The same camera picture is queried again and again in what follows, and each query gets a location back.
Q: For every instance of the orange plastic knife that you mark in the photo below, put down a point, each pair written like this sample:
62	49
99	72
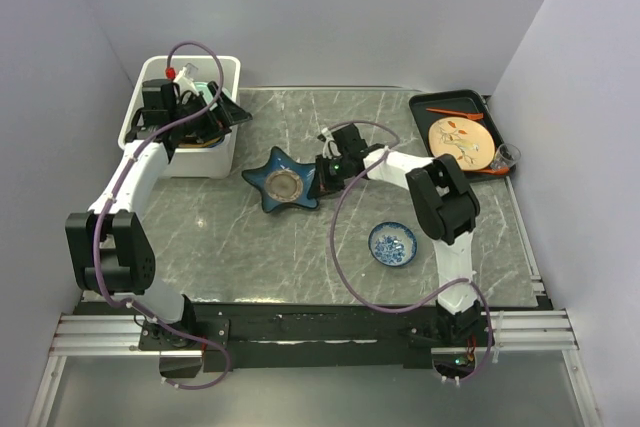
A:
470	116

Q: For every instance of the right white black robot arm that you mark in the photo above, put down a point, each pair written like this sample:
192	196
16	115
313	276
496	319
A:
445	207

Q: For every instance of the white plastic bin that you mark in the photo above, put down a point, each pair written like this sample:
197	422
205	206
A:
212	162

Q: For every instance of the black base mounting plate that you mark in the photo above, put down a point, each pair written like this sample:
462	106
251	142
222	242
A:
254	336

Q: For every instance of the blue white porcelain bowl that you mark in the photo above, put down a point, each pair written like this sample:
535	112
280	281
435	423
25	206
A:
392	244

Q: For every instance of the beige leaf pattern plate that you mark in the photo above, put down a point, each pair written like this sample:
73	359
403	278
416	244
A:
469	142

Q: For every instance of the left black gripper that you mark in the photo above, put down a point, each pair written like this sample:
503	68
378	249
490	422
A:
216	126

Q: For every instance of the clear plastic cup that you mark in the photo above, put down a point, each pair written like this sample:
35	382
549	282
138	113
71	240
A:
506	156

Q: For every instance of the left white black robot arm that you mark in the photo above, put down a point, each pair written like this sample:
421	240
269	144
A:
109	249

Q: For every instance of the pale green plate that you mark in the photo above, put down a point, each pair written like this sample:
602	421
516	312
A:
207	94

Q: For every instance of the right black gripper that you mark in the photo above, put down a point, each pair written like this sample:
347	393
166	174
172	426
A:
324	183

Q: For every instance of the aluminium rail frame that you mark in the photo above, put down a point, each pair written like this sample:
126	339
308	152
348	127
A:
120	336

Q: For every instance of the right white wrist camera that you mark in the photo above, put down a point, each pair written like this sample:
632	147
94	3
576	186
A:
330	147

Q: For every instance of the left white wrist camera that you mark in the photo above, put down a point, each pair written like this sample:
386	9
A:
182	72

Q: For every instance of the black rectangular tray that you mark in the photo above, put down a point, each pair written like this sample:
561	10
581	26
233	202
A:
459	100

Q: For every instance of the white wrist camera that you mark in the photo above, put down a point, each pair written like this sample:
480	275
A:
182	72
330	147

